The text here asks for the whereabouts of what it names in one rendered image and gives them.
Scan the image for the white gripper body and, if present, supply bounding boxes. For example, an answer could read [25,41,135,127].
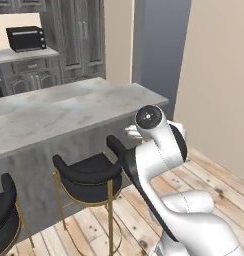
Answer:
[124,124,144,142]

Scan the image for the black bar stool gold legs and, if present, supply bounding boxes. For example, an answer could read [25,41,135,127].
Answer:
[52,134,128,256]
[0,172,36,256]

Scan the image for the grey kitchen island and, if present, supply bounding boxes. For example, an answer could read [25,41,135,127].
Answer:
[0,77,170,244]

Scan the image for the grey tall cupboard run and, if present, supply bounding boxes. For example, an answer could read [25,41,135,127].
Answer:
[39,0,107,84]

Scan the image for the grey base cupboard run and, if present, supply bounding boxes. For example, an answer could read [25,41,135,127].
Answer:
[0,47,63,100]

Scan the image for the black toaster oven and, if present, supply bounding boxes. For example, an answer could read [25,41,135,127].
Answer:
[5,25,48,53]

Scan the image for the grey wall cupboard run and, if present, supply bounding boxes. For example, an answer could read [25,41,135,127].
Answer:
[0,0,47,15]

